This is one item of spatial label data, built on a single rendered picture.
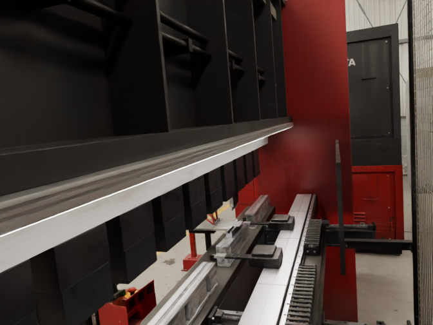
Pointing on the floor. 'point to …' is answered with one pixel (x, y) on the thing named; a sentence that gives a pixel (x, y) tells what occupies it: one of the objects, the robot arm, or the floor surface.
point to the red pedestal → (191, 255)
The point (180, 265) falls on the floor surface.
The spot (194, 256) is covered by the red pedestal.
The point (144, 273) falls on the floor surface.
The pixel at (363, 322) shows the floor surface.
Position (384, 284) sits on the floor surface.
